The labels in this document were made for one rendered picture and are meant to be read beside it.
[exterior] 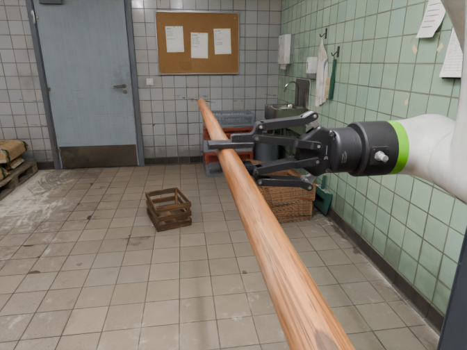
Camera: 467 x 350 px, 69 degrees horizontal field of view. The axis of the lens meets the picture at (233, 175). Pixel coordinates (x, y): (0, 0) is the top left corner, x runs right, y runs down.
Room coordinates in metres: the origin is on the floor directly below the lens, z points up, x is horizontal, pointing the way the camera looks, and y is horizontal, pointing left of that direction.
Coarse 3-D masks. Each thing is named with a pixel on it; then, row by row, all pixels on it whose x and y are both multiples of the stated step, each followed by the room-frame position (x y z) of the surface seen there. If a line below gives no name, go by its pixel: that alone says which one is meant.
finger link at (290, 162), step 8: (280, 160) 0.54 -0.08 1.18; (288, 160) 0.53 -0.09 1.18; (296, 160) 0.53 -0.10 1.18; (304, 160) 0.52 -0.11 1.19; (312, 160) 0.52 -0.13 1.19; (320, 160) 0.52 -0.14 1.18; (256, 168) 0.52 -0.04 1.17; (264, 168) 0.52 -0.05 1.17; (272, 168) 0.52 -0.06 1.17; (280, 168) 0.52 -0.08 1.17; (288, 168) 0.52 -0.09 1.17; (296, 168) 0.52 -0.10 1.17; (256, 176) 0.51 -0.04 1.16
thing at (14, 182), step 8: (16, 168) 3.81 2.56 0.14; (24, 168) 3.81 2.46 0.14; (32, 168) 3.98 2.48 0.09; (8, 176) 3.51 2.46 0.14; (16, 176) 3.57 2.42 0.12; (24, 176) 3.86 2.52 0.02; (0, 184) 3.26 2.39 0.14; (8, 184) 3.46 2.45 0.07; (16, 184) 3.54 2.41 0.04; (0, 192) 3.34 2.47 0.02; (8, 192) 3.35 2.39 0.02; (0, 200) 3.17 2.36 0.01
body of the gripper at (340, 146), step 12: (312, 132) 0.53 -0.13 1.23; (324, 132) 0.53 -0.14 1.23; (336, 132) 0.53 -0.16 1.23; (348, 132) 0.53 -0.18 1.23; (324, 144) 0.53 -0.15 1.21; (336, 144) 0.52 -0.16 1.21; (348, 144) 0.51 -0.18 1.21; (300, 156) 0.53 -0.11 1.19; (312, 156) 0.53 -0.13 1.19; (324, 156) 0.53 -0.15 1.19; (336, 156) 0.51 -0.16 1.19; (348, 156) 0.51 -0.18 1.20; (312, 168) 0.53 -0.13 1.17; (324, 168) 0.53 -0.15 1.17; (336, 168) 0.52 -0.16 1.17; (348, 168) 0.52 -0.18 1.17
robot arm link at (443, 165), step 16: (464, 32) 0.46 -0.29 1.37; (464, 48) 0.45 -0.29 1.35; (464, 64) 0.44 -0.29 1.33; (464, 80) 0.44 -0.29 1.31; (464, 96) 0.44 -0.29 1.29; (464, 112) 0.44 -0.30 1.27; (464, 128) 0.43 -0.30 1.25; (448, 144) 0.48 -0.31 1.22; (464, 144) 0.43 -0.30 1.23; (432, 160) 0.49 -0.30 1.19; (448, 160) 0.46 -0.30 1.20; (464, 160) 0.43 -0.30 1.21; (432, 176) 0.49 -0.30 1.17; (448, 176) 0.45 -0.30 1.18; (464, 176) 0.42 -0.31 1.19; (448, 192) 0.47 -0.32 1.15; (464, 192) 0.42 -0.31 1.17
